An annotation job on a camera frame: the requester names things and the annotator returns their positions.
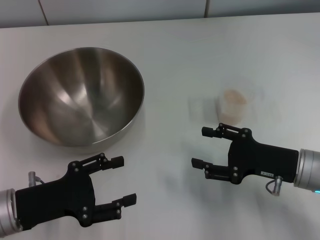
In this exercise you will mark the clear plastic measuring cup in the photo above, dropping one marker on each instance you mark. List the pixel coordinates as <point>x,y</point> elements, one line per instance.
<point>232,110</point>

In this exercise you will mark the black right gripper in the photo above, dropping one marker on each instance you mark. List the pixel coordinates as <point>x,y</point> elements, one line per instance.
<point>262,160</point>

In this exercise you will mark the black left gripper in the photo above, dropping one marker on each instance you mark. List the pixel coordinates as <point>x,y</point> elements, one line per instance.
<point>55,200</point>

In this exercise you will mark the stainless steel mixing bowl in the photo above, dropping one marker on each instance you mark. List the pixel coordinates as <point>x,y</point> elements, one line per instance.
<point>82,100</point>

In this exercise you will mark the white uncooked rice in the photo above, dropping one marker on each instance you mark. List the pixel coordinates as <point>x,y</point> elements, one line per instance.
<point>233,100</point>

